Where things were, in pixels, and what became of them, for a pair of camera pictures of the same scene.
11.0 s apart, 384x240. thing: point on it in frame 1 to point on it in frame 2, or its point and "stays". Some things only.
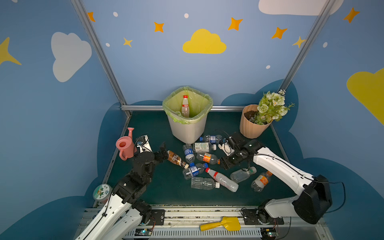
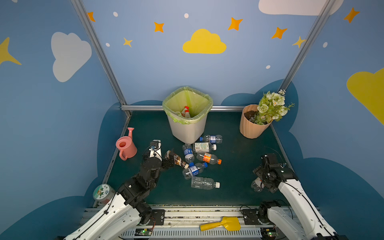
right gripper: (229, 160) to (262, 176)
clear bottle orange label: (261, 181) stays
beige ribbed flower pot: (248, 129) stays
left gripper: (160, 155) to (165, 160)
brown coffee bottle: (176, 159) stays
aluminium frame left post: (101, 55) stays
